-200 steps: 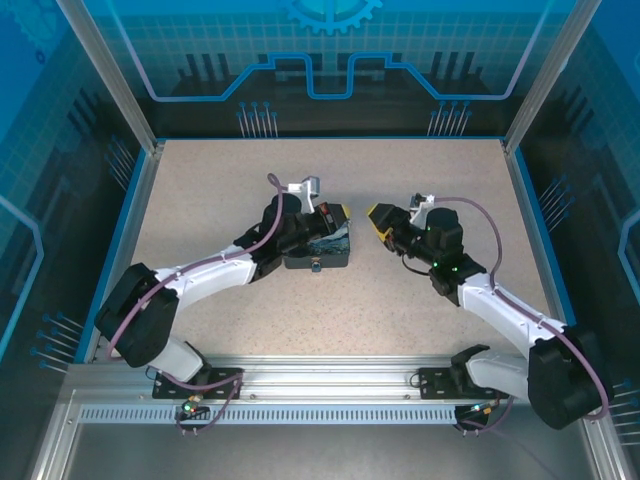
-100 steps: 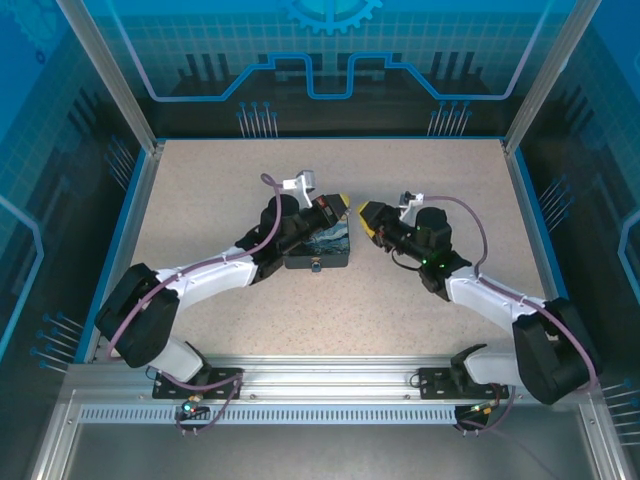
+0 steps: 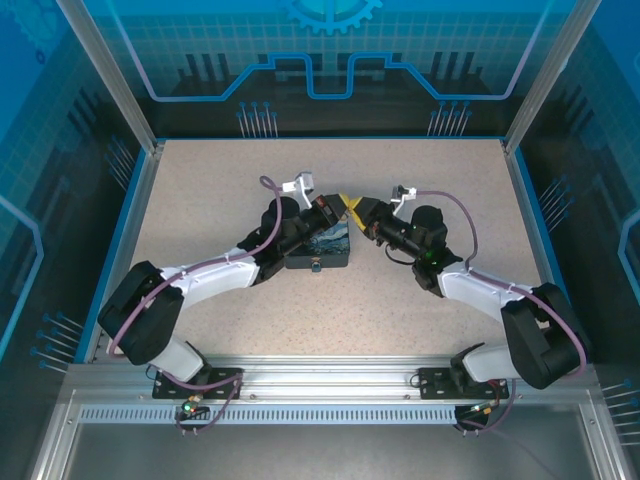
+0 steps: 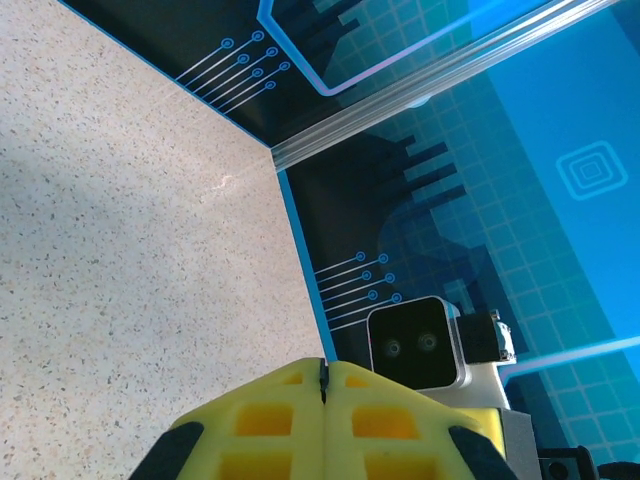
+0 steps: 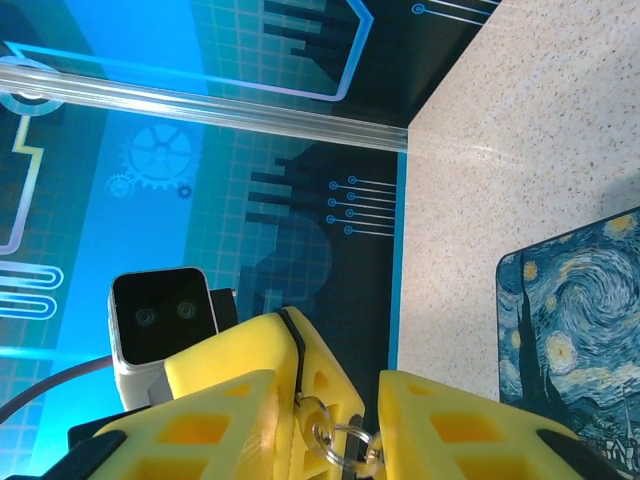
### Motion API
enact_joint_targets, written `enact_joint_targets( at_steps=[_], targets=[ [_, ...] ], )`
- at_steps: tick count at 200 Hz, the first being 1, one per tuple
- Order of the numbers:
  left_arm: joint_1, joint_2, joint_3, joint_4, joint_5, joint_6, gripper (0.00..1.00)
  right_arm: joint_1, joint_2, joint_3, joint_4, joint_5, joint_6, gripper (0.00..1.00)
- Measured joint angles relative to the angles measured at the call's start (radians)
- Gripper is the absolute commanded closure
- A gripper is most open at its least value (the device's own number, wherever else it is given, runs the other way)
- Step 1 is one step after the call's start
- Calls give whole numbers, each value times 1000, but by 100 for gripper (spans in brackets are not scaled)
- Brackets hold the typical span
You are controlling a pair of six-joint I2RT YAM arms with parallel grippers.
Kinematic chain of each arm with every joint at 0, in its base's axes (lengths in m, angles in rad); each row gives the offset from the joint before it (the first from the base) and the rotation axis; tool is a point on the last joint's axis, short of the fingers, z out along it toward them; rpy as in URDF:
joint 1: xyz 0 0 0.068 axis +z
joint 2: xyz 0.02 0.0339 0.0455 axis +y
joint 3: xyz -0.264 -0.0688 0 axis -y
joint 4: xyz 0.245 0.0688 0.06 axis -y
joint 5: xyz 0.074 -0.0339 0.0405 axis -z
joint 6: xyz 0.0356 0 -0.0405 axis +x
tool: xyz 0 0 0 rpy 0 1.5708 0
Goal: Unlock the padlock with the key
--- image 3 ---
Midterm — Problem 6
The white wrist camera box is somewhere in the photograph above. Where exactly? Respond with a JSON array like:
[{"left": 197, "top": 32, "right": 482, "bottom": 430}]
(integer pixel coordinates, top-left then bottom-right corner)
[
  {"left": 391, "top": 184, "right": 418, "bottom": 214},
  {"left": 281, "top": 171, "right": 317, "bottom": 207}
]

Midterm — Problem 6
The starry night tin box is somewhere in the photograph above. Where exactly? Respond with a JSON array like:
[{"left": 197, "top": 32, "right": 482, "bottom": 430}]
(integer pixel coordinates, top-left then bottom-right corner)
[{"left": 283, "top": 222, "right": 352, "bottom": 271}]

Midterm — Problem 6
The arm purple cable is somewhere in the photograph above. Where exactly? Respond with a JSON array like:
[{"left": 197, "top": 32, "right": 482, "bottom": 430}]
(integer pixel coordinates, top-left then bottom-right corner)
[
  {"left": 107, "top": 174, "right": 246, "bottom": 436},
  {"left": 414, "top": 188, "right": 589, "bottom": 439}
]

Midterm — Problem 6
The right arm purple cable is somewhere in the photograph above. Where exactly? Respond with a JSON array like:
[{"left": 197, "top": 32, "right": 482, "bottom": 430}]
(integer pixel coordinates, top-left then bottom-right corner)
[{"left": 414, "top": 188, "right": 589, "bottom": 439}]

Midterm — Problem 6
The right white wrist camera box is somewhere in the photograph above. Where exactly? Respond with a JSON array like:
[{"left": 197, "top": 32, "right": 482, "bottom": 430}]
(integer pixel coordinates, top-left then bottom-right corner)
[{"left": 391, "top": 184, "right": 418, "bottom": 214}]

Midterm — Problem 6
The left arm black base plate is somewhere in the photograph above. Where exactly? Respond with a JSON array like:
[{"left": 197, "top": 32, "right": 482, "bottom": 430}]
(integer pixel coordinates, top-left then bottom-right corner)
[{"left": 152, "top": 367, "right": 244, "bottom": 400}]

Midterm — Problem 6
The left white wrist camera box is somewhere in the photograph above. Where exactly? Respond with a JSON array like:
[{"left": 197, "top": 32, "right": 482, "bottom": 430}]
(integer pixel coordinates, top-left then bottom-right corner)
[{"left": 281, "top": 171, "right": 317, "bottom": 207}]

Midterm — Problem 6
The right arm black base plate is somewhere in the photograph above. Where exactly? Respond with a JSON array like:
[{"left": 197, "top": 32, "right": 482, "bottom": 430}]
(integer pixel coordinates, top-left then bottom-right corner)
[{"left": 417, "top": 367, "right": 511, "bottom": 400}]

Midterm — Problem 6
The aluminium side rail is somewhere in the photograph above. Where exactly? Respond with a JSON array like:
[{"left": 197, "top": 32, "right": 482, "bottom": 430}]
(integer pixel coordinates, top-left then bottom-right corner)
[{"left": 82, "top": 142, "right": 166, "bottom": 364}]

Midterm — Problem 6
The aluminium front rail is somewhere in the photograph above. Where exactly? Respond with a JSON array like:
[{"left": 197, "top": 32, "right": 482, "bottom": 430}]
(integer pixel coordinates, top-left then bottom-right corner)
[{"left": 67, "top": 354, "right": 599, "bottom": 407}]

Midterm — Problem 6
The grey metal front tray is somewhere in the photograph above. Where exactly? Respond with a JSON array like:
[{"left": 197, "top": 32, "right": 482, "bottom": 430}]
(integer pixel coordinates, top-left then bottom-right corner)
[{"left": 29, "top": 389, "right": 631, "bottom": 480}]

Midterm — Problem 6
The slotted grey cable duct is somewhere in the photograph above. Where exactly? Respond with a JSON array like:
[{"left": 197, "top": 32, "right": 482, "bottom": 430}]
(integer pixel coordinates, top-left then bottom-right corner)
[{"left": 78, "top": 406, "right": 501, "bottom": 424}]

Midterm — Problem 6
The aluminium frame post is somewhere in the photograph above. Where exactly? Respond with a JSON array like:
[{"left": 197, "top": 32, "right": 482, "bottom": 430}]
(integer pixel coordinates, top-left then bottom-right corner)
[
  {"left": 501, "top": 0, "right": 604, "bottom": 156},
  {"left": 54, "top": 0, "right": 169, "bottom": 156}
]

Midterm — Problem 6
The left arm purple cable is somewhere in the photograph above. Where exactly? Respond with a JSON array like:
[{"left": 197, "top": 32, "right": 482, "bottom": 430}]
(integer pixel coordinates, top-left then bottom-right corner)
[{"left": 107, "top": 174, "right": 246, "bottom": 436}]

